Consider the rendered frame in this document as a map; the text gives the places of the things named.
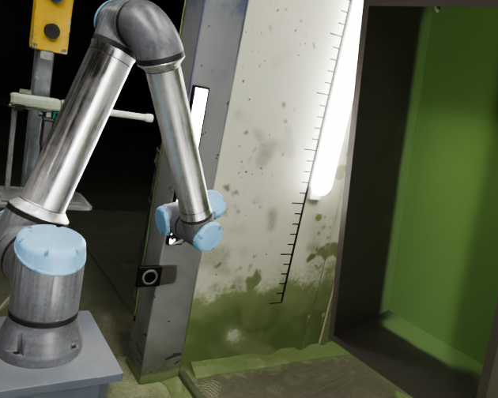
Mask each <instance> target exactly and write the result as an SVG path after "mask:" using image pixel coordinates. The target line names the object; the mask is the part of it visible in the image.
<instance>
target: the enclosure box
mask: <svg viewBox="0 0 498 398"><path fill-rule="evenodd" d="M435 6H441V7H440V9H439V12H438V13H437V12H436V11H435ZM328 338H329V339H331V340H333V341H334V342H335V343H336V344H338V345H339V346H340V347H342V348H344V349H345V350H347V352H349V353H350V354H352V355H353V356H355V357H356V358H358V359H359V360H360V361H361V362H363V363H365V364H366V365H367V366H369V367H371V368H372V369H373V370H374V371H376V372H377V373H379V374H380V375H382V376H383V377H385V378H386V379H387V380H388V381H390V382H392V383H393V384H394V385H396V386H398V387H399V388H400V389H401V390H403V391H404V392H406V393H407V394H409V395H410V396H412V398H498V0H363V7H362V15H361V23H360V38H359V45H358V53H357V68H356V76H355V84H354V92H353V106H352V114H351V122H350V130H349V145H348V152H347V160H346V169H345V183H344V191H343V198H342V207H341V222H340V229H339V237H338V251H337V260H336V268H335V275H334V290H333V298H332V306H331V314H330V328H329V336H328Z"/></svg>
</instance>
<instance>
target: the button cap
mask: <svg viewBox="0 0 498 398"><path fill-rule="evenodd" d="M44 33H45V35H46V36H47V37H48V38H51V39H56V38H58V37H59V35H60V28H59V27H58V25H56V24H52V23H50V24H46V25H45V27H44Z"/></svg>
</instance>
